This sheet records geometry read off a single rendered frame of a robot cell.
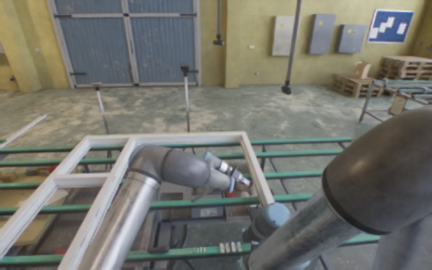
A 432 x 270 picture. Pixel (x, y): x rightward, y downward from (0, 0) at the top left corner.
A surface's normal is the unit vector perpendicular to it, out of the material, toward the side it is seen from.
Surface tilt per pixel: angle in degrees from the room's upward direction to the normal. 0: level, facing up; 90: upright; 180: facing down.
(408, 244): 89
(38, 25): 90
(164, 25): 90
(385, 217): 89
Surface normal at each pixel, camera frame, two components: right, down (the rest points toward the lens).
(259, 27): 0.08, 0.47
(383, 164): -0.66, -0.29
